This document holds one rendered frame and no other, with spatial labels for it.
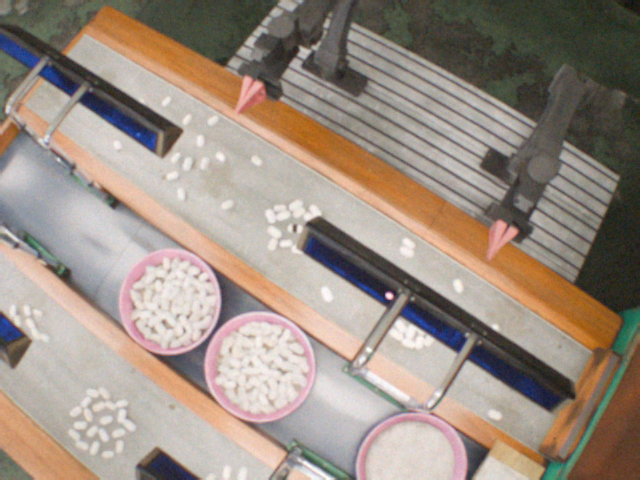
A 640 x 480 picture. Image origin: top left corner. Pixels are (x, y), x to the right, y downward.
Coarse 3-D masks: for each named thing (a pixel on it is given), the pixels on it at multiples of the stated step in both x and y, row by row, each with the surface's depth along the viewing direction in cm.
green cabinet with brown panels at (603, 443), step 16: (624, 352) 126; (624, 368) 123; (624, 384) 118; (608, 400) 121; (624, 400) 114; (592, 416) 122; (608, 416) 116; (624, 416) 109; (592, 432) 119; (608, 432) 111; (624, 432) 105; (576, 448) 119; (592, 448) 114; (608, 448) 107; (624, 448) 101; (576, 464) 116; (592, 464) 109; (608, 464) 103; (624, 464) 97
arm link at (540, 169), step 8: (528, 144) 114; (544, 152) 105; (520, 160) 114; (528, 160) 112; (536, 160) 105; (544, 160) 105; (552, 160) 105; (520, 168) 117; (528, 168) 105; (536, 168) 105; (544, 168) 105; (552, 168) 105; (560, 168) 113; (520, 176) 110; (528, 176) 105; (536, 176) 104; (544, 176) 104; (552, 176) 104; (544, 184) 104
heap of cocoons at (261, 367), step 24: (240, 336) 140; (264, 336) 142; (288, 336) 140; (240, 360) 140; (264, 360) 138; (288, 360) 140; (240, 384) 137; (264, 384) 137; (288, 384) 138; (240, 408) 136; (264, 408) 135
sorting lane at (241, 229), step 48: (96, 48) 164; (48, 96) 160; (144, 96) 158; (96, 144) 155; (192, 144) 154; (240, 144) 154; (192, 192) 150; (240, 192) 150; (288, 192) 150; (336, 192) 149; (240, 240) 147; (384, 240) 146; (288, 288) 143; (336, 288) 143; (432, 288) 142; (480, 288) 142; (528, 336) 139; (432, 384) 136; (480, 384) 136; (528, 432) 132
